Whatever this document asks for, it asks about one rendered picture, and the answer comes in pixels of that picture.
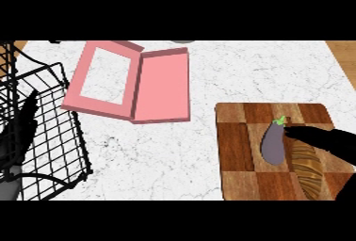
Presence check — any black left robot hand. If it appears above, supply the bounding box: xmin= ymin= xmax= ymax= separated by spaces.
xmin=0 ymin=88 xmax=41 ymax=173

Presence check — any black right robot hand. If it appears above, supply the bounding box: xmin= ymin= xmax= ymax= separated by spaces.
xmin=281 ymin=125 xmax=356 ymax=201

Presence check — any brown striped croissant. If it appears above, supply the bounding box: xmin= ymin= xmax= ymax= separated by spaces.
xmin=289 ymin=139 xmax=326 ymax=201

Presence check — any wooden checkered cutting board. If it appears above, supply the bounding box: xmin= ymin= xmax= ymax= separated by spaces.
xmin=214 ymin=102 xmax=356 ymax=201

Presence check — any pink cardboard box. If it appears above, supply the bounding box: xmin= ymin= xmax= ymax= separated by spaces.
xmin=58 ymin=40 xmax=191 ymax=125

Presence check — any purple eggplant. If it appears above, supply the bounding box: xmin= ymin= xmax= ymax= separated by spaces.
xmin=258 ymin=115 xmax=292 ymax=167

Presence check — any black wire basket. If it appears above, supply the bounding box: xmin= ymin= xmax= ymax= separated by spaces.
xmin=0 ymin=40 xmax=94 ymax=201

